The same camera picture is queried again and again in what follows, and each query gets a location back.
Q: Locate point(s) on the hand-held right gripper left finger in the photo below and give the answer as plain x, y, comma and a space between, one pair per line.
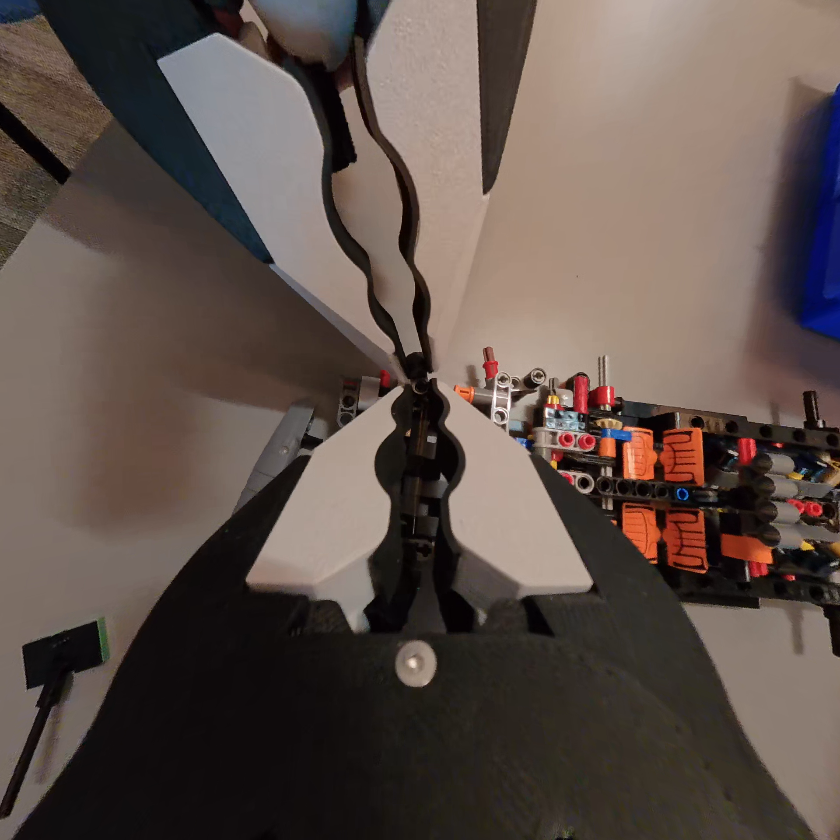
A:
321, 518

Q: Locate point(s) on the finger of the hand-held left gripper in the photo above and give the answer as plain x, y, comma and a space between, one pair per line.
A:
262, 144
439, 131

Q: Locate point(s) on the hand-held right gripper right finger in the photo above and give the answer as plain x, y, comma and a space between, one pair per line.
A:
518, 525

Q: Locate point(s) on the grey curved lego panel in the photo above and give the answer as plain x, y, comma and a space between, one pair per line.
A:
279, 453

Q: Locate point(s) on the lego technic car chassis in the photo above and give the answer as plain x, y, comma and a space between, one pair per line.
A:
689, 459

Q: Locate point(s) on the black axle with green brick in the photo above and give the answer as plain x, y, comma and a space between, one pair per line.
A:
62, 653

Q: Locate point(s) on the blue plastic bin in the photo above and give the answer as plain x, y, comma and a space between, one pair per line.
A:
823, 229

